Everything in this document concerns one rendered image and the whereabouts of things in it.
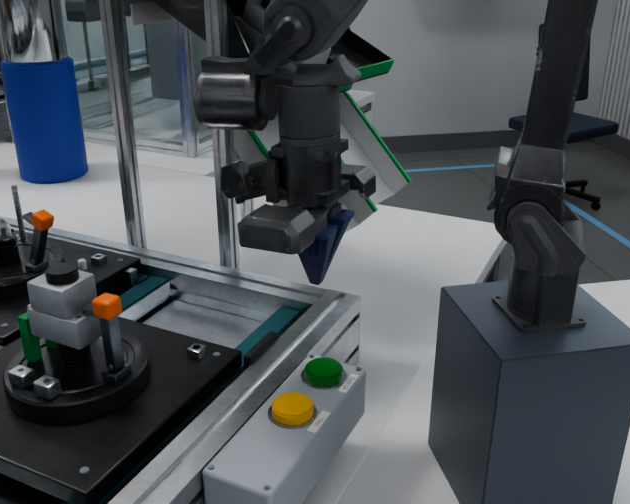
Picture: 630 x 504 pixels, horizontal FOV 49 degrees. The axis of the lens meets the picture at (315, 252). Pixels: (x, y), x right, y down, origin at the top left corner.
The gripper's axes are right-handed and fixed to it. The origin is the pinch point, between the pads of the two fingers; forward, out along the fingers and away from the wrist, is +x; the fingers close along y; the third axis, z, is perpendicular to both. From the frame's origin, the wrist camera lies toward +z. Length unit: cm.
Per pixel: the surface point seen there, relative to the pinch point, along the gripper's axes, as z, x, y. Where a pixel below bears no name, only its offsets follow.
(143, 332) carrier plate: 20.4, 11.5, 4.0
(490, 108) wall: 80, 79, -438
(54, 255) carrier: 41.6, 8.6, -4.1
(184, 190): 65, 21, -64
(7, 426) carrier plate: 20.8, 11.4, 23.0
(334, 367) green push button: -2.3, 12.3, 1.2
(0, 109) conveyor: 137, 9, -78
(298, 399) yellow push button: -1.5, 12.2, 7.7
